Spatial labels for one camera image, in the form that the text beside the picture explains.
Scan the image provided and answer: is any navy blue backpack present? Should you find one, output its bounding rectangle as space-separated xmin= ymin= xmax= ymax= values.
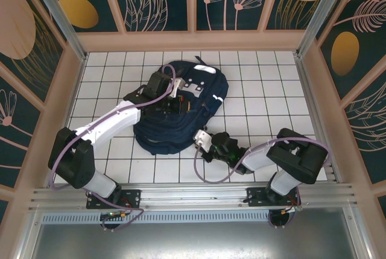
xmin=133 ymin=56 xmax=229 ymax=155

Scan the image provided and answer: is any grey metal panel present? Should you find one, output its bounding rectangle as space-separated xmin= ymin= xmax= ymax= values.
xmin=17 ymin=221 xmax=372 ymax=259

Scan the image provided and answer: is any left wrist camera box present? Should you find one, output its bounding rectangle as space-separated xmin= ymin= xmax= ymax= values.
xmin=170 ymin=78 xmax=185 ymax=97

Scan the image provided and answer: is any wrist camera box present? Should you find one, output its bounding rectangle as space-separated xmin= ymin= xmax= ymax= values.
xmin=170 ymin=78 xmax=185 ymax=97
xmin=194 ymin=130 xmax=215 ymax=151

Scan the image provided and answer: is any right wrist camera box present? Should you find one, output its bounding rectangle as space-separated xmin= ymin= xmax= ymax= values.
xmin=194 ymin=130 xmax=215 ymax=151

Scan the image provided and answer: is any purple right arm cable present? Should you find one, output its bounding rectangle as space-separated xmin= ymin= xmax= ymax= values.
xmin=194 ymin=138 xmax=332 ymax=229

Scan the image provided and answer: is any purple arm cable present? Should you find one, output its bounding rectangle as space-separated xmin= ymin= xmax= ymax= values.
xmin=49 ymin=64 xmax=179 ymax=232
xmin=194 ymin=138 xmax=332 ymax=229

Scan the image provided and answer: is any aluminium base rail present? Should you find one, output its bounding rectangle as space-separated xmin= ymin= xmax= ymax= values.
xmin=28 ymin=182 xmax=358 ymax=213

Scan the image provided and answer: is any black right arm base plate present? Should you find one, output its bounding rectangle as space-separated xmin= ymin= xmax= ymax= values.
xmin=246 ymin=186 xmax=302 ymax=209

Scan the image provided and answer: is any grey slotted cable duct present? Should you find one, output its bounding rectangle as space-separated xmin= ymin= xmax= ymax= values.
xmin=41 ymin=213 xmax=345 ymax=224

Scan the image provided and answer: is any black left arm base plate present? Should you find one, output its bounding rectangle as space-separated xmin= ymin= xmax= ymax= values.
xmin=86 ymin=189 xmax=142 ymax=210

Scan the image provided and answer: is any aluminium side rail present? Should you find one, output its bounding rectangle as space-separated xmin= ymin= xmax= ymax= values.
xmin=294 ymin=52 xmax=341 ymax=185

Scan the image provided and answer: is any aluminium corner post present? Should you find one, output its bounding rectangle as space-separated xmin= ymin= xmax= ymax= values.
xmin=24 ymin=0 xmax=89 ymax=62
xmin=295 ymin=0 xmax=348 ymax=58

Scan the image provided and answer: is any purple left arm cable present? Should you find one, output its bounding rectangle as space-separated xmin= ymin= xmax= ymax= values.
xmin=49 ymin=64 xmax=179 ymax=232

